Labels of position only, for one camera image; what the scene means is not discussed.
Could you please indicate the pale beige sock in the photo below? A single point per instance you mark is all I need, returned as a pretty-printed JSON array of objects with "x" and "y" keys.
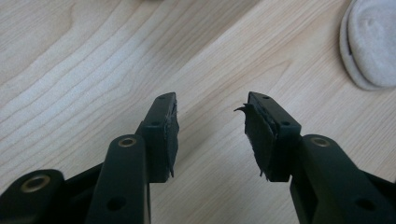
[{"x": 372, "y": 43}]

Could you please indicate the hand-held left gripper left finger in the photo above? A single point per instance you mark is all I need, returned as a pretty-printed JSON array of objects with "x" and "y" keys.
[{"x": 157, "y": 140}]

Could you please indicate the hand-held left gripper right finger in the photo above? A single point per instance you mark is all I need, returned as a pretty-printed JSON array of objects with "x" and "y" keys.
[{"x": 274, "y": 146}]

